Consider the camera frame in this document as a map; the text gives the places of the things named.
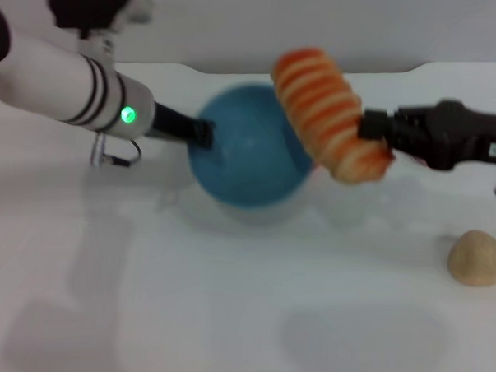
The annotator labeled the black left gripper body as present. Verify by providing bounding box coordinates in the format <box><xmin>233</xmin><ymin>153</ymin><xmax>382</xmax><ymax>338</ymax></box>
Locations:
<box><xmin>144</xmin><ymin>98</ymin><xmax>202</xmax><ymax>149</ymax></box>

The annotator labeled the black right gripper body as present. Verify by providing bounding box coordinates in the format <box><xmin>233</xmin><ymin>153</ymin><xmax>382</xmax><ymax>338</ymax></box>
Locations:
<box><xmin>385</xmin><ymin>96</ymin><xmax>496</xmax><ymax>176</ymax></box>

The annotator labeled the blue bowl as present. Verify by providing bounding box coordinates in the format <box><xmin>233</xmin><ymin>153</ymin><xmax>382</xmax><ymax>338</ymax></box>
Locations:
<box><xmin>183</xmin><ymin>80</ymin><xmax>318</xmax><ymax>211</ymax></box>

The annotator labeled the orange striped long bread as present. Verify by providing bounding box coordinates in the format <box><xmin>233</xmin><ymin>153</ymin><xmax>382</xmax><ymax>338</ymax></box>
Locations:
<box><xmin>270</xmin><ymin>44</ymin><xmax>392</xmax><ymax>188</ymax></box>

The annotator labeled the beige round bread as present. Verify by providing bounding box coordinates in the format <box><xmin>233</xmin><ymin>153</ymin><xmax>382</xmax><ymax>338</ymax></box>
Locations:
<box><xmin>446</xmin><ymin>228</ymin><xmax>496</xmax><ymax>287</ymax></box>

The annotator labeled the grey cable with metal plug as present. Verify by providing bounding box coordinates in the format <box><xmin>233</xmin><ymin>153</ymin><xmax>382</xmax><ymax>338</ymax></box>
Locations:
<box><xmin>88</xmin><ymin>131</ymin><xmax>144</xmax><ymax>168</ymax></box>

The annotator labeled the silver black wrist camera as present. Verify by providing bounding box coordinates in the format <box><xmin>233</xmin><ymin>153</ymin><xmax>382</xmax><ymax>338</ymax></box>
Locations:
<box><xmin>47</xmin><ymin>0</ymin><xmax>155</xmax><ymax>40</ymax></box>

